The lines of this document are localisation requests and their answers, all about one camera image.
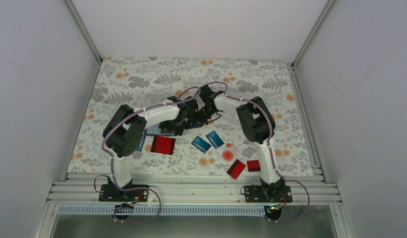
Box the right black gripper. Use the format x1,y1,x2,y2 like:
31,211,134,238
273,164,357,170
184,105,217,130

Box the dark blue card holder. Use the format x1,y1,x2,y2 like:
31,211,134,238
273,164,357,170
144,124,175,136

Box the white card red circle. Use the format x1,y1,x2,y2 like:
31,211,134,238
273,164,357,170
222,143,235,161

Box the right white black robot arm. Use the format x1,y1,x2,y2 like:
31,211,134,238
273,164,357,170
189,85,285,202

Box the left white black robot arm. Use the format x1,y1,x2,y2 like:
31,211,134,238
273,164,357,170
101,96,198,201

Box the blue card centre right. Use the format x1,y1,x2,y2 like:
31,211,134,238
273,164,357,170
206,131,224,149

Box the blue card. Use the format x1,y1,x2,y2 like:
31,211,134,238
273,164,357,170
191,136,211,154
136,135,146,151
206,131,224,149

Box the red card overlapping stack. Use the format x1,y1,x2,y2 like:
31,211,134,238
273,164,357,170
161,137,176,155

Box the red card upper stack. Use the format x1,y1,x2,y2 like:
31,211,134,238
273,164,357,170
150,136,167,154

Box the blue card far left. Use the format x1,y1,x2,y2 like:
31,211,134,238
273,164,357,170
136,135,146,151

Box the floral patterned table mat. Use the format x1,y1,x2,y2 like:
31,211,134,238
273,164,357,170
68,57,313,177

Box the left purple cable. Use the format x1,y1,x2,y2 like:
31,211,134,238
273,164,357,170
101,86,201,224

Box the purple cable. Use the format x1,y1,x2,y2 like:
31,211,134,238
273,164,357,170
203,81,311,225
101,86,201,224

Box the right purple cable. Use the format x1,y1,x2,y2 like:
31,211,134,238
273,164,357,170
203,81,311,225

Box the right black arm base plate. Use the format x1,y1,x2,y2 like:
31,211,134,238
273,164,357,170
241,184,293,203

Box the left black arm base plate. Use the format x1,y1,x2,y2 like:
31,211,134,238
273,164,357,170
98,184,149,202

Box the aluminium front rail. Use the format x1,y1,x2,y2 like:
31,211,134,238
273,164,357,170
47,179,342,205

